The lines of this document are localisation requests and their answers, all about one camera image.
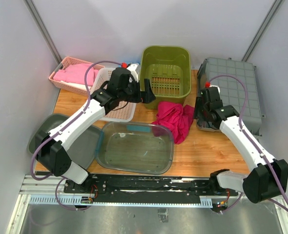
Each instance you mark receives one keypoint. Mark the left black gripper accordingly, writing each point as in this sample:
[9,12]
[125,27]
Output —
[149,95]

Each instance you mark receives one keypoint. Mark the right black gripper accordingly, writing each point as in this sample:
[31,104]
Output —
[197,114]

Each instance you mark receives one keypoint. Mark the white perforated basket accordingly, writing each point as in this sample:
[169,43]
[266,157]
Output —
[119,112]

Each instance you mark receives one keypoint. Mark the green plastic basin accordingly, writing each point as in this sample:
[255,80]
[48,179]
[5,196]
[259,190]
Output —
[169,70]

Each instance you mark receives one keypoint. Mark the large grey plastic bin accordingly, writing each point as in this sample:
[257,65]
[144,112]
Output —
[231,91]

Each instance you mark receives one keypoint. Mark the clear plastic container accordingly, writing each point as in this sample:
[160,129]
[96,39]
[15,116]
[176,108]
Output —
[135,147]

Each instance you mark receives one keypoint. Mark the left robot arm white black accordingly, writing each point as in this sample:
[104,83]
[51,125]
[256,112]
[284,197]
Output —
[52,147]

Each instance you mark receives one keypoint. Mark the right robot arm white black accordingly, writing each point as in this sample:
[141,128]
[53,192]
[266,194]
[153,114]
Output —
[267,178]

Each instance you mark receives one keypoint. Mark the magenta crumpled cloth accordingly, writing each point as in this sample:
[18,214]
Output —
[176,117]

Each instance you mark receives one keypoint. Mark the blue packet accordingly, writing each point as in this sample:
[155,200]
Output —
[127,63]

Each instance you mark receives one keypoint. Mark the white folded cloth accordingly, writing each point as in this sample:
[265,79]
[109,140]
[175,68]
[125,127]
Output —
[74,85]

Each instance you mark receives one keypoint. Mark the pink folded towel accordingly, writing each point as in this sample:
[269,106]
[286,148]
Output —
[75,74]

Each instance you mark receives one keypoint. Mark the dark grey tray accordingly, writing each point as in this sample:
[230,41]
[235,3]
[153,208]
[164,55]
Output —
[82,151]

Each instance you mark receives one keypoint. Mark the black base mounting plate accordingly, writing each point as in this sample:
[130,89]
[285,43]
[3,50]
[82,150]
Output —
[146,189]

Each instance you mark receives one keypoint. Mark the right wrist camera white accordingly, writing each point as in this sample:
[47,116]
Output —
[208,85]

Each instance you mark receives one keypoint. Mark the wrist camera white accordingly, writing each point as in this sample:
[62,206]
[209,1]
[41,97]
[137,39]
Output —
[208,85]
[135,69]

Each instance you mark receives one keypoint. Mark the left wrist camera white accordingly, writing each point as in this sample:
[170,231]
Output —
[135,69]

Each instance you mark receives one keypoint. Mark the white cable duct rail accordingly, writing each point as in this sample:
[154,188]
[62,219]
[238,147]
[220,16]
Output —
[81,201]

